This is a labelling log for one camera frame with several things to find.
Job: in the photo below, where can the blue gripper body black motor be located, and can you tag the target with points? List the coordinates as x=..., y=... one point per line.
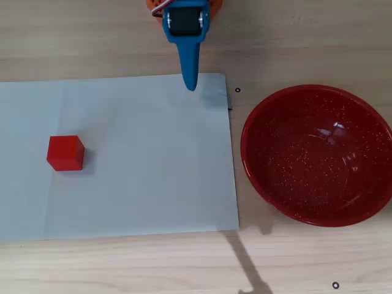
x=186, y=40

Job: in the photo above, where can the blue movable gripper finger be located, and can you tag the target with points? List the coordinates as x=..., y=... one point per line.
x=189, y=61

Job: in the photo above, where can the red cube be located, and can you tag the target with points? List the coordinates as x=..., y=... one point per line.
x=65, y=153

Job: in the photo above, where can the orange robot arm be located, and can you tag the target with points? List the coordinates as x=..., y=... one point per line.
x=216, y=7

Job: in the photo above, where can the red speckled bowl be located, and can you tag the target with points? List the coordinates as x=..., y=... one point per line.
x=315, y=159

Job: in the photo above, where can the grey tape piece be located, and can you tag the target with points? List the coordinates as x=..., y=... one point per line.
x=229, y=105

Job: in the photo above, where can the white paper sheet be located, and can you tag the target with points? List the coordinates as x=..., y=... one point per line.
x=137, y=159

